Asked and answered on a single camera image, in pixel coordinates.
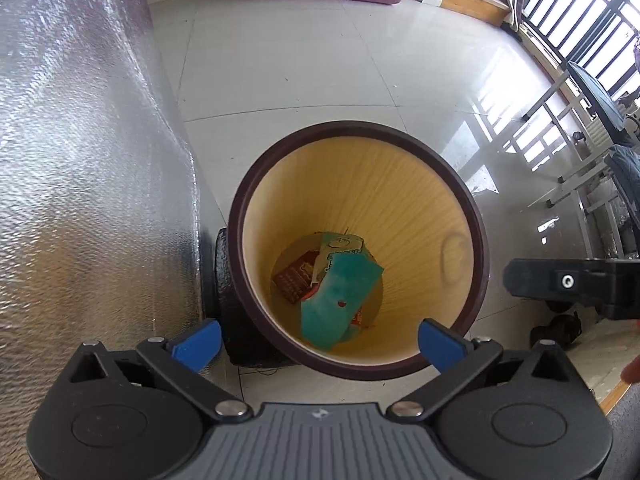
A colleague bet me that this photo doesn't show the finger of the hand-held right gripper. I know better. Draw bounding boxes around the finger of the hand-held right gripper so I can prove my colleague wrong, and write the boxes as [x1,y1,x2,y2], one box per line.
[502,257,640,321]

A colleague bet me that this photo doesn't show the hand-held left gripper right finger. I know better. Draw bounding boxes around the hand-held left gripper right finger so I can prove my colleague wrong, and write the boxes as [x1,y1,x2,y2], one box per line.
[387,317,574,421]

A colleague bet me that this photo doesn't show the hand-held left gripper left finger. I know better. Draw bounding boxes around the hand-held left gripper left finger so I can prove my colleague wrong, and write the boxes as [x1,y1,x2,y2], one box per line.
[64,319,254,422]

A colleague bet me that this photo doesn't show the wood-look trash bin brown rim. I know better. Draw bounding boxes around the wood-look trash bin brown rim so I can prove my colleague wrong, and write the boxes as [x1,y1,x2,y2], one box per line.
[227,121,490,381]

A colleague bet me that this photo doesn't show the black shoes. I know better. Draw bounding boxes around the black shoes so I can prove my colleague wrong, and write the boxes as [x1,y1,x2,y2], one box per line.
[530,300,585,350]

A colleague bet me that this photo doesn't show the teal snack packet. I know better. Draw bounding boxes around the teal snack packet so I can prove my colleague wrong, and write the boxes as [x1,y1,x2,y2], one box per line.
[300,252,385,351]

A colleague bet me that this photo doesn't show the red snack packet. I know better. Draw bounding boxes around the red snack packet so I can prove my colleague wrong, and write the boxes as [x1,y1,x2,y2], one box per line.
[272,254,317,305]

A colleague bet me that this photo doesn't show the green printed carton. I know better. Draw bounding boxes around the green printed carton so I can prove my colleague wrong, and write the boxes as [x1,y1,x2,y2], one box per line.
[314,231,373,273]

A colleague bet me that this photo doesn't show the white metal drying rack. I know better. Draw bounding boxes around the white metal drying rack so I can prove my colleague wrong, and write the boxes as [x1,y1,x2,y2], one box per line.
[500,60,640,261]

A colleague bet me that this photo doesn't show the dark cloth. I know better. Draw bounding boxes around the dark cloth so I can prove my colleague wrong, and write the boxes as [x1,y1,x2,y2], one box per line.
[567,61,640,221]

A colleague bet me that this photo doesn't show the silver foil insulation sheet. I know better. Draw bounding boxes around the silver foil insulation sheet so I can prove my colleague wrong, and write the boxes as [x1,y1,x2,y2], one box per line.
[0,0,208,411]

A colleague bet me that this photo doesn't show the black window railing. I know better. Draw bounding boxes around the black window railing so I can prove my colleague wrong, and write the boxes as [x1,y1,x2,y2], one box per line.
[517,0,640,73]

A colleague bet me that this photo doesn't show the wooden step platform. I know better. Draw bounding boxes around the wooden step platform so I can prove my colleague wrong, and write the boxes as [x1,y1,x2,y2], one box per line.
[440,0,512,27]

